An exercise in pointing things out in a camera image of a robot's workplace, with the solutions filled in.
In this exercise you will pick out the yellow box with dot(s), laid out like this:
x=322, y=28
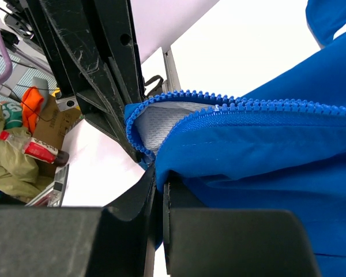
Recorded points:
x=55, y=92

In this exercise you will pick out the red labelled plastic bottle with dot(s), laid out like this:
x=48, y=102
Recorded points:
x=36, y=149

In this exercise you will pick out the olive green cloth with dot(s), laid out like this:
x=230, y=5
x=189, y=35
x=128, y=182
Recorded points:
x=19, y=174

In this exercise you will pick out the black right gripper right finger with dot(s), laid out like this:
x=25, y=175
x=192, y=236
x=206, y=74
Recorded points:
x=202, y=241

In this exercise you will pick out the green white printed cloth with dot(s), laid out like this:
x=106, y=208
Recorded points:
x=12, y=113

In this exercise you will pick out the blue white red jacket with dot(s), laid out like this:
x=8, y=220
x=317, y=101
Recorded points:
x=280, y=146

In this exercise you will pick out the orange cloth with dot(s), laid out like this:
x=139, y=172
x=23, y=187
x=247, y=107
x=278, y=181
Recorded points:
x=31, y=104

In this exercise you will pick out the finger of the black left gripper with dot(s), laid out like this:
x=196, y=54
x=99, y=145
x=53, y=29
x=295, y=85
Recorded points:
x=116, y=42
x=81, y=74

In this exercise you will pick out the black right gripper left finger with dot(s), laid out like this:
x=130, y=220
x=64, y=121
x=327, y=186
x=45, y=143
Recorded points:
x=116, y=240

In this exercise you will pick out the aluminium table frame rail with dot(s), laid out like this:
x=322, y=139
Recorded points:
x=173, y=83

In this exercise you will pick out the brown cardboard box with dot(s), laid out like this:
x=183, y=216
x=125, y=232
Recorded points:
x=54, y=125

